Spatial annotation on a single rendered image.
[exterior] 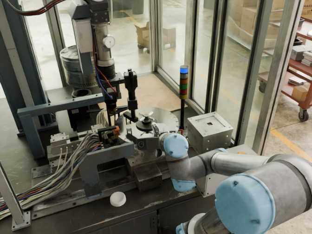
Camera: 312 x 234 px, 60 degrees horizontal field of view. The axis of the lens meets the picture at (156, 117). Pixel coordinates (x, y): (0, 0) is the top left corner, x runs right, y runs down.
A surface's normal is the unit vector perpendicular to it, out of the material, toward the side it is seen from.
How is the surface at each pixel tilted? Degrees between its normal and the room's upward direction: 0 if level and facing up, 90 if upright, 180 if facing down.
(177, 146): 56
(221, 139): 90
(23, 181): 0
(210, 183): 90
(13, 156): 0
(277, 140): 0
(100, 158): 90
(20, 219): 90
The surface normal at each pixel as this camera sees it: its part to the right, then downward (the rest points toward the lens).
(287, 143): -0.02, -0.83
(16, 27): 0.36, 0.51
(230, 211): -0.88, 0.17
